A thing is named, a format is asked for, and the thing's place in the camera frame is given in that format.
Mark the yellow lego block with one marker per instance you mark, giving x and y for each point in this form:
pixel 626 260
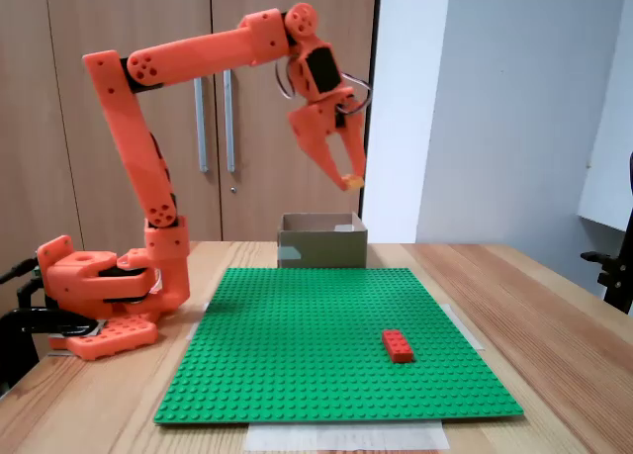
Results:
pixel 354 182

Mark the cardboard box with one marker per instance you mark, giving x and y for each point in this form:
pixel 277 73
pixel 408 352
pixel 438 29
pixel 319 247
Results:
pixel 321 248

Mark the red lego block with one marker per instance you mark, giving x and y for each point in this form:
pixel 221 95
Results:
pixel 397 346

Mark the green lego baseplate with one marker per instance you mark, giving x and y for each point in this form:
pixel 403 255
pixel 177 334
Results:
pixel 297 350

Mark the small masking tape strip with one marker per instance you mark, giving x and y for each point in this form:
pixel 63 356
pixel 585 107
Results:
pixel 204 309

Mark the white panel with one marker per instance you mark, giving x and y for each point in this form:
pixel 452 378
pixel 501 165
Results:
pixel 613 127

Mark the wooden cabinet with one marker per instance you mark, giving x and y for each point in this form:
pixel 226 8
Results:
pixel 49 127

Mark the wide masking tape strip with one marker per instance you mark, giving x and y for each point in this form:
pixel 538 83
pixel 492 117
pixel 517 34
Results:
pixel 346 436

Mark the black clamp stand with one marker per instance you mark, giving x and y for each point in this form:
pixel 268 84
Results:
pixel 618 286

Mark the black table clamp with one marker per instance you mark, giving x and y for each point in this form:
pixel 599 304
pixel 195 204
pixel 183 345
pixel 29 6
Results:
pixel 29 320

